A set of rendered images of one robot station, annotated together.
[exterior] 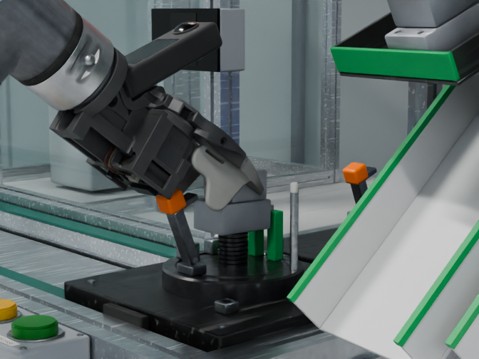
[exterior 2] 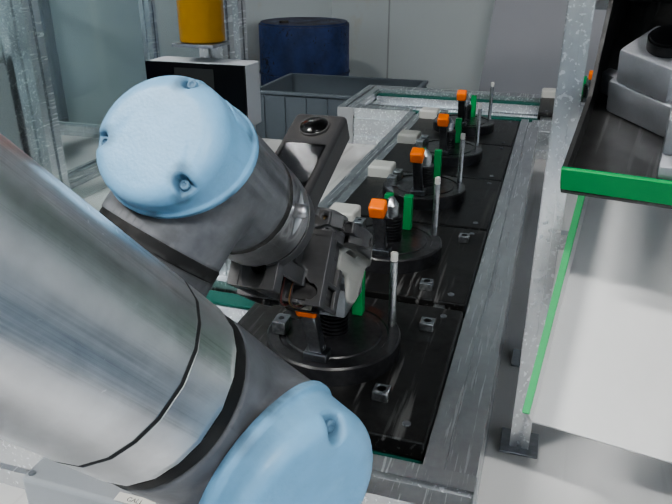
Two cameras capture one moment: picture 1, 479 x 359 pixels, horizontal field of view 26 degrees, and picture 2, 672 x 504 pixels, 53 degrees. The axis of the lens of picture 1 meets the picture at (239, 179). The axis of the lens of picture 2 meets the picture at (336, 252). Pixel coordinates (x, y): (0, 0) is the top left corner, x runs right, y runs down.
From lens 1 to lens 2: 0.58 m
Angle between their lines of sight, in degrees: 33
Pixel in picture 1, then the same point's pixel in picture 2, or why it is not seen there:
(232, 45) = (253, 101)
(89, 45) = (296, 191)
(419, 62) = not seen: outside the picture
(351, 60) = (591, 183)
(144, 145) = (324, 275)
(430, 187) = (580, 265)
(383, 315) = (604, 406)
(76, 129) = (275, 286)
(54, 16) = (278, 172)
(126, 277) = not seen: hidden behind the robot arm
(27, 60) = (252, 235)
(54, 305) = not seen: hidden behind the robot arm
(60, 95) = (266, 256)
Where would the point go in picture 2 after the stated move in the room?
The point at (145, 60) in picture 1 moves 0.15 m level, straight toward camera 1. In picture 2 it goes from (312, 181) to (454, 247)
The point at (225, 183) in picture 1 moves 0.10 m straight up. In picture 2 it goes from (356, 275) to (358, 171)
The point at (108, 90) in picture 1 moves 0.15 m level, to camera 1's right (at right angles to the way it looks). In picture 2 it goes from (307, 235) to (471, 198)
